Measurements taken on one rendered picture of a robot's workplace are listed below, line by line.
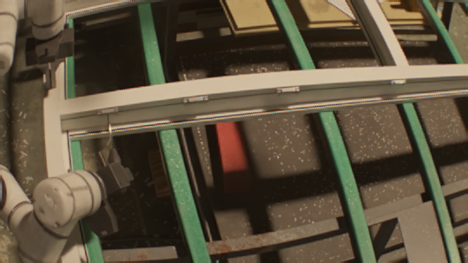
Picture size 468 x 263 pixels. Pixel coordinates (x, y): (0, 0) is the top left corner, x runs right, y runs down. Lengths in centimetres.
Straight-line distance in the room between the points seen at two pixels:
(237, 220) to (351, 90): 42
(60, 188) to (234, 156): 81
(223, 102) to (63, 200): 59
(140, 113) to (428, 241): 73
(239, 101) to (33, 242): 66
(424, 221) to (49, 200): 86
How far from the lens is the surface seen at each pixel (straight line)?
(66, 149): 172
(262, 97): 177
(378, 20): 200
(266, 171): 205
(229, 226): 195
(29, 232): 138
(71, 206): 131
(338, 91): 182
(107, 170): 147
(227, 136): 206
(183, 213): 164
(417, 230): 170
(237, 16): 234
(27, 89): 307
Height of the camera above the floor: 223
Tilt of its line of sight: 51 degrees down
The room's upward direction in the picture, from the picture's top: 5 degrees clockwise
